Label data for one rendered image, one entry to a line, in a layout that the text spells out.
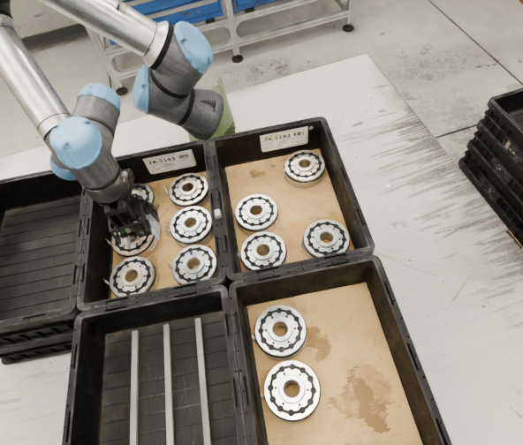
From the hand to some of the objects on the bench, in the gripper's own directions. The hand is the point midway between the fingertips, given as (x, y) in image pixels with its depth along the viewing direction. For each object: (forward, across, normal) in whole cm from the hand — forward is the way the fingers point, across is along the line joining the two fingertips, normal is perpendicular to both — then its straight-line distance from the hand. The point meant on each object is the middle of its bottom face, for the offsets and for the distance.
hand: (146, 233), depth 92 cm
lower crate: (+15, -26, +3) cm, 30 cm away
